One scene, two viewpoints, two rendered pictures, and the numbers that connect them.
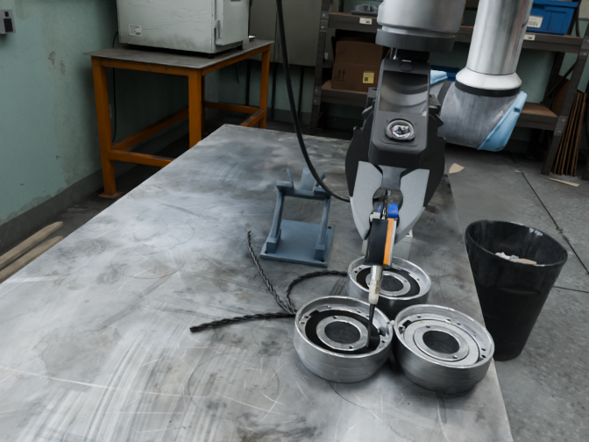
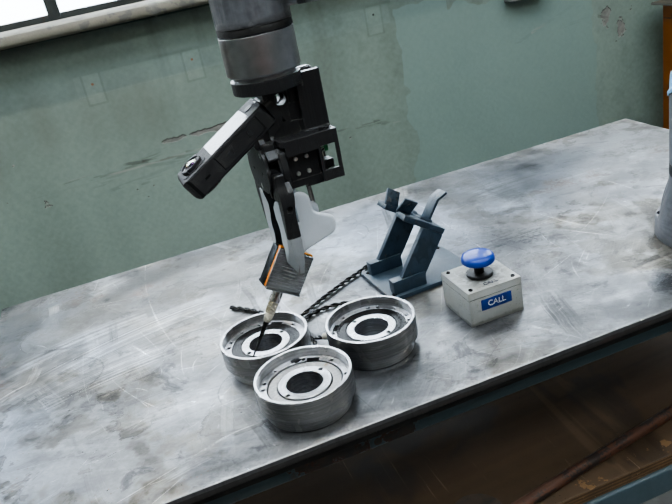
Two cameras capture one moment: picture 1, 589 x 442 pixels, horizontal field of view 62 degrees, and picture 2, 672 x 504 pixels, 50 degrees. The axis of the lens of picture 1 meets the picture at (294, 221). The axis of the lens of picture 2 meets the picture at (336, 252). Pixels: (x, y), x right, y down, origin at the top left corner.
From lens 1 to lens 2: 0.82 m
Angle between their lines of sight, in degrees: 59
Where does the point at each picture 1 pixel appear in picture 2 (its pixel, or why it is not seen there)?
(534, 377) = not seen: outside the picture
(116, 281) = (254, 263)
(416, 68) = (250, 110)
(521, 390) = not seen: outside the picture
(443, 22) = (235, 73)
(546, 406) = not seen: outside the picture
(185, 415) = (155, 348)
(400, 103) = (214, 142)
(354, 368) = (229, 365)
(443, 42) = (246, 88)
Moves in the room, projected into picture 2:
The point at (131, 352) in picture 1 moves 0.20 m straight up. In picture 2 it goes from (191, 307) to (150, 177)
